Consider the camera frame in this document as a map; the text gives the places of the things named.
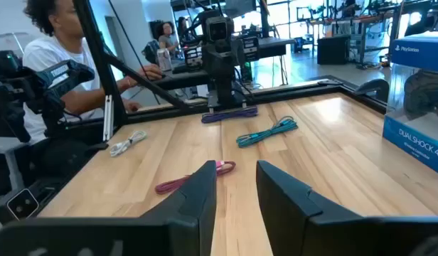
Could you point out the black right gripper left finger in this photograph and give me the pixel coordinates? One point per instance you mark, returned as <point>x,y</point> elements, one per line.
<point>176,227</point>

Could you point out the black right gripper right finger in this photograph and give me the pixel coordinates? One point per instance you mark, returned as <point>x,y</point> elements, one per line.
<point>304,227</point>

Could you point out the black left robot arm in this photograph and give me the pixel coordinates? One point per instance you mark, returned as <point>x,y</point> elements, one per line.
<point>226,89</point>

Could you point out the dark office desk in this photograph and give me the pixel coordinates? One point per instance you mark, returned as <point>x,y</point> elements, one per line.
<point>190,79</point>

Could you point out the person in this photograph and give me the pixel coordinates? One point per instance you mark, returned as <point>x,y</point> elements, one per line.
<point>165,39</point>
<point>52,53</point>
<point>180,25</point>

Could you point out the black hanging monitor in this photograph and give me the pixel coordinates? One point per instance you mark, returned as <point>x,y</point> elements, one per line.
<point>240,7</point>

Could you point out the dark backpack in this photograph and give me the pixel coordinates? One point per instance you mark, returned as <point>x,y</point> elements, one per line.
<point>150,51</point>

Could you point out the black table clamp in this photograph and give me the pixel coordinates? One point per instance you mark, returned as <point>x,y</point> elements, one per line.
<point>98,146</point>
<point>373,87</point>

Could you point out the white light bar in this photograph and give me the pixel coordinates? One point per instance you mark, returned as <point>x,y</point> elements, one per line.
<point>107,117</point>

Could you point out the blue DualShock 4 box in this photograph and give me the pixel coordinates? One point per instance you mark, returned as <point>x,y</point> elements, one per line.
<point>414,142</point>

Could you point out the dark game controller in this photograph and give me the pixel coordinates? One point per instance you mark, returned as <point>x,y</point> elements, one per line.
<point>425,96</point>

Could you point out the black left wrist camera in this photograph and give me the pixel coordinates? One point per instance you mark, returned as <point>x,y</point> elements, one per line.
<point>219,30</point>

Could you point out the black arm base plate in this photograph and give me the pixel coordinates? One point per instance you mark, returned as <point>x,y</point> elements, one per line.
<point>242,102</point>

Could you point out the black camera gantry frame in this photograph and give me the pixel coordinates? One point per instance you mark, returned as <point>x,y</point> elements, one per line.
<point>98,60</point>

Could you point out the small white-rimmed black camera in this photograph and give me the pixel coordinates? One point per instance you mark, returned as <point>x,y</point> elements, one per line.
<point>22,204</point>

